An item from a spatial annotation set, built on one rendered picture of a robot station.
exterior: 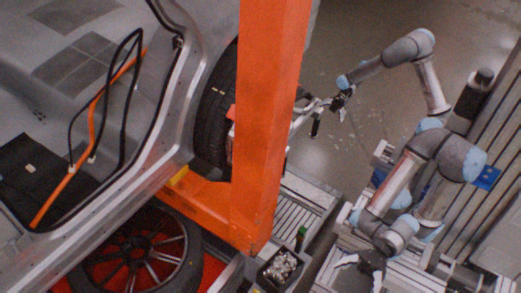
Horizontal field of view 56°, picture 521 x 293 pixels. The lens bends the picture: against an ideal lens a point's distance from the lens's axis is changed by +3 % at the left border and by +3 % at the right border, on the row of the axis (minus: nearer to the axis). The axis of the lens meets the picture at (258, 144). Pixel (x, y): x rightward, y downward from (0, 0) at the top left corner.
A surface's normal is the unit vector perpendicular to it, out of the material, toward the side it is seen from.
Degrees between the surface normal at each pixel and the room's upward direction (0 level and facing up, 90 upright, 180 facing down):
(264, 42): 90
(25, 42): 6
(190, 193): 0
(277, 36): 90
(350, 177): 0
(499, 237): 90
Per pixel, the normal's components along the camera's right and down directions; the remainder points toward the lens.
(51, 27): 0.01, -0.61
